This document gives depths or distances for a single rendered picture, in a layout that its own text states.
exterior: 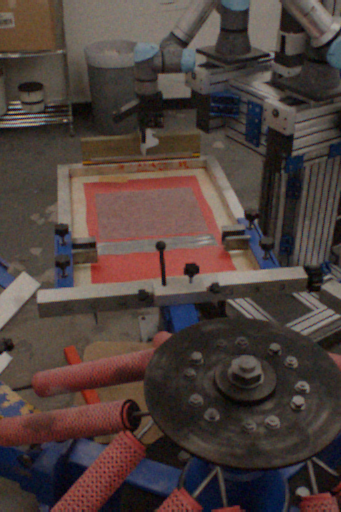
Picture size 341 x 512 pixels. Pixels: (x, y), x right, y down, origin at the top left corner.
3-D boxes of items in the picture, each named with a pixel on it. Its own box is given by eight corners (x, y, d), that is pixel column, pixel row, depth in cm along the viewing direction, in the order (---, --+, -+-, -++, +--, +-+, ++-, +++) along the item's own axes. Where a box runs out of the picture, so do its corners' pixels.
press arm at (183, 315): (164, 306, 154) (164, 290, 151) (188, 304, 155) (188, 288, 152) (176, 353, 140) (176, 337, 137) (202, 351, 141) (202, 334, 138)
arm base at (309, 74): (318, 73, 228) (322, 47, 222) (348, 85, 217) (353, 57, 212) (288, 80, 221) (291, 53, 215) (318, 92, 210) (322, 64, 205)
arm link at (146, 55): (161, 47, 187) (134, 48, 186) (162, 82, 193) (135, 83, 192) (158, 40, 194) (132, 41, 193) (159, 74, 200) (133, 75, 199)
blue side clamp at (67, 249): (56, 249, 185) (54, 229, 181) (73, 247, 186) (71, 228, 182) (57, 311, 160) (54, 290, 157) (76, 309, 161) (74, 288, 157)
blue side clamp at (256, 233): (235, 234, 193) (236, 214, 189) (250, 232, 193) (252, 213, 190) (261, 291, 168) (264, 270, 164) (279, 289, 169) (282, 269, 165)
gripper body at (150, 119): (163, 130, 202) (163, 95, 196) (138, 132, 201) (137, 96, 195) (160, 121, 209) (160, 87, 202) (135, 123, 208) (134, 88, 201)
